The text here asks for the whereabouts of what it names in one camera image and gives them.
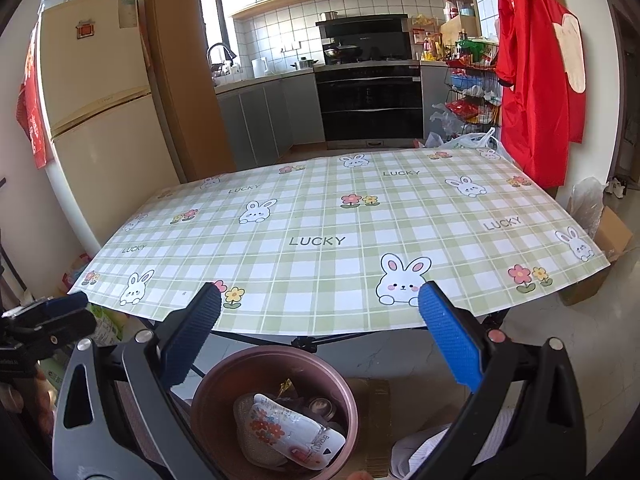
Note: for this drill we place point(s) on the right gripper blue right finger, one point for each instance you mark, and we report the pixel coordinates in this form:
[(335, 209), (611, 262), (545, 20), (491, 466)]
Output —
[(455, 332)]

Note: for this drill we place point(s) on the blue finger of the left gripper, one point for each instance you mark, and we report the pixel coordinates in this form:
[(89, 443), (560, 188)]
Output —
[(68, 303)]

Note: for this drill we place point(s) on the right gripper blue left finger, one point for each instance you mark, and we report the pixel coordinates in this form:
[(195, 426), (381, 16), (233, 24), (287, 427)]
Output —
[(183, 333)]

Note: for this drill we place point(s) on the gold foil wrapper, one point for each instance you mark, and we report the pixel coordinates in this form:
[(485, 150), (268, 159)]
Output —
[(287, 389)]

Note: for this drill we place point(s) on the white printed label wrapper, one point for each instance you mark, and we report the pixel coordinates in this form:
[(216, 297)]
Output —
[(297, 437)]

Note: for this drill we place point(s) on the grey oval foil lid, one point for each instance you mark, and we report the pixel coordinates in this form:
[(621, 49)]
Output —
[(255, 451)]

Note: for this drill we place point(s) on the pink trash bin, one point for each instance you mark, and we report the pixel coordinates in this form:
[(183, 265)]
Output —
[(262, 370)]

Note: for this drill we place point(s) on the person's left hand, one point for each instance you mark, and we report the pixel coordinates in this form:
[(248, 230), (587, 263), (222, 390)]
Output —
[(30, 395)]

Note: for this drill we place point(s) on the flat cardboard under bin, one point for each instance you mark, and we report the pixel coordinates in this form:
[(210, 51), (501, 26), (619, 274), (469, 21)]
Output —
[(374, 441)]

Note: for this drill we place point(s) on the cream refrigerator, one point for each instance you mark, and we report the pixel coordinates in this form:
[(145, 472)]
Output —
[(107, 154)]

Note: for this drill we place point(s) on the green plaid bunny tablecloth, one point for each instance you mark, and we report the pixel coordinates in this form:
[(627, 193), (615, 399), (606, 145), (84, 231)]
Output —
[(342, 244)]

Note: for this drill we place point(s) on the cardboard box on floor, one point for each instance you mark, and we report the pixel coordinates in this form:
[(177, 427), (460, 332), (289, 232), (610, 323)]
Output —
[(611, 241)]

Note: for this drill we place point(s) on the red cloth on fridge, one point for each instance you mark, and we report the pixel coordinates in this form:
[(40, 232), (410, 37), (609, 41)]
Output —
[(28, 108)]

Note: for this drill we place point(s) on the white shopping bag on floor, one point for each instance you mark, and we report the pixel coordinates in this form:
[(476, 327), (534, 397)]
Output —
[(485, 140)]

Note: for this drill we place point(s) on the grey lower cabinets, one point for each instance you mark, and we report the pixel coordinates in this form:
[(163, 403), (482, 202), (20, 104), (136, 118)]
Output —
[(272, 119)]

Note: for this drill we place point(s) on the black oven stove unit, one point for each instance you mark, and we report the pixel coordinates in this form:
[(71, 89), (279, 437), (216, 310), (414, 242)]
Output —
[(371, 105)]

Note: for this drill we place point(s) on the white electric kettle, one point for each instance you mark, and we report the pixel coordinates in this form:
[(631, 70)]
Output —
[(260, 67)]

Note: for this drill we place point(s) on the steel cooking pot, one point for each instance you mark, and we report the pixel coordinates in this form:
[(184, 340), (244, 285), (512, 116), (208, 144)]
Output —
[(303, 63)]

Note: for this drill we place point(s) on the red hanging apron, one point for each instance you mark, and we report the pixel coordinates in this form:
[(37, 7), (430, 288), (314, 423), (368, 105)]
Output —
[(541, 66)]

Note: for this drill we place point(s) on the black range hood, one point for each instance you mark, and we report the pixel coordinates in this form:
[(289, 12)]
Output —
[(365, 38)]

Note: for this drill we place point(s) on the wire storage rack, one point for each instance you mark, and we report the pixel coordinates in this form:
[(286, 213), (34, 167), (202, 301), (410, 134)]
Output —
[(475, 95)]

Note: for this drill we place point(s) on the wooden door frame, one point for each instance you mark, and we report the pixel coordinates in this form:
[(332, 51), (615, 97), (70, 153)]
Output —
[(197, 139)]

